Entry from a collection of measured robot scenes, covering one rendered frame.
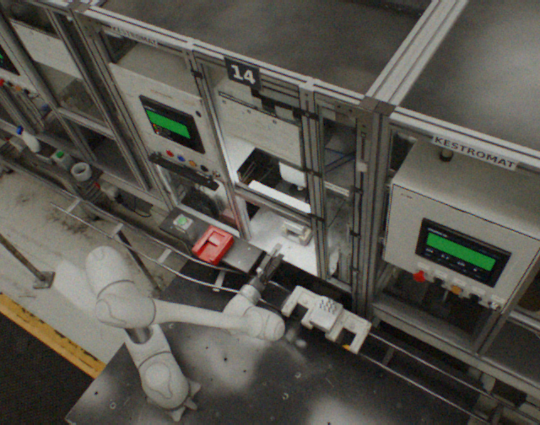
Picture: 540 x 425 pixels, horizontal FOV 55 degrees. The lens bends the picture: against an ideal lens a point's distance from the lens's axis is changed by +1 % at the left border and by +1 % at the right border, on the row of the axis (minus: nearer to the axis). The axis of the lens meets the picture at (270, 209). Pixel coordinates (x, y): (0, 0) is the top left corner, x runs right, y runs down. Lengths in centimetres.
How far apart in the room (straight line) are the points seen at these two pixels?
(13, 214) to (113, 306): 270
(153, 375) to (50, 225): 214
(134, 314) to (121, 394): 86
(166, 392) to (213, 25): 143
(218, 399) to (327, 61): 155
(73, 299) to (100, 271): 189
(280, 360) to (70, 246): 203
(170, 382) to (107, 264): 63
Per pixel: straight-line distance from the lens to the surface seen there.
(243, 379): 245
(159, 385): 224
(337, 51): 157
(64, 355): 356
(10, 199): 448
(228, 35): 168
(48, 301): 380
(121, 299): 177
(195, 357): 253
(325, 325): 223
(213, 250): 241
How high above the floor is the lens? 299
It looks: 55 degrees down
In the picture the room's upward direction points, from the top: 12 degrees counter-clockwise
